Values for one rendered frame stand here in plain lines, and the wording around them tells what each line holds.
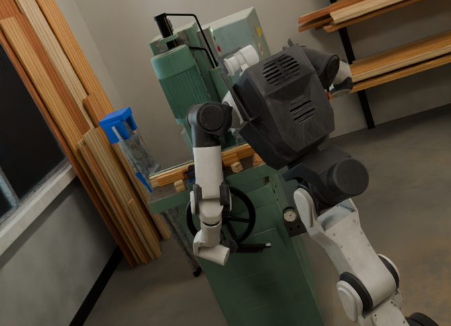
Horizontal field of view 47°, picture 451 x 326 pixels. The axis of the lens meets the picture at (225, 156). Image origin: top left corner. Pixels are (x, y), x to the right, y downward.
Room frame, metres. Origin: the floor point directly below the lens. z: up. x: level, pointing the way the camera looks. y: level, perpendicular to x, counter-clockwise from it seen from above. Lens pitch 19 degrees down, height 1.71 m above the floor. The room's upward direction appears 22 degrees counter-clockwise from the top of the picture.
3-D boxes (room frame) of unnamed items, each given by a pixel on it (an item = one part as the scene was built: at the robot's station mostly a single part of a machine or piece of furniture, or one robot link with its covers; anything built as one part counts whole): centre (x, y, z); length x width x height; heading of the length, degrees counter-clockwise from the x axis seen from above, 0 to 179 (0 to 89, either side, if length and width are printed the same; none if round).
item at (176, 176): (2.28, 0.03, 0.92); 0.62 x 0.02 x 0.04; 80
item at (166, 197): (2.18, 0.10, 0.87); 0.61 x 0.30 x 0.06; 80
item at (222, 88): (2.47, -0.13, 1.23); 0.09 x 0.08 x 0.15; 170
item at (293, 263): (2.41, 0.04, 0.36); 0.58 x 0.45 x 0.71; 170
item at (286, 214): (2.04, -0.17, 0.65); 0.06 x 0.04 x 0.08; 80
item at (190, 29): (2.57, 0.01, 1.16); 0.22 x 0.22 x 0.72; 80
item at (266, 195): (2.41, 0.04, 0.76); 0.57 x 0.45 x 0.09; 170
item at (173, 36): (2.42, 0.03, 1.54); 0.08 x 0.08 x 0.17; 80
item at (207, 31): (2.58, -0.14, 1.40); 0.10 x 0.06 x 0.16; 170
